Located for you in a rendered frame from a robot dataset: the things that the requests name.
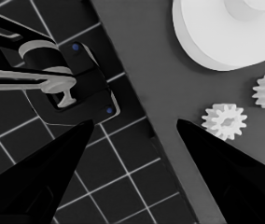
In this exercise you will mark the dark robot body block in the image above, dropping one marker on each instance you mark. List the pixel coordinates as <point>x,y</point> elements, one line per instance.
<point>87,79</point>

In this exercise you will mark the large thick white disc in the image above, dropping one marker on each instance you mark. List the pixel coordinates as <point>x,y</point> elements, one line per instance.
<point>232,43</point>

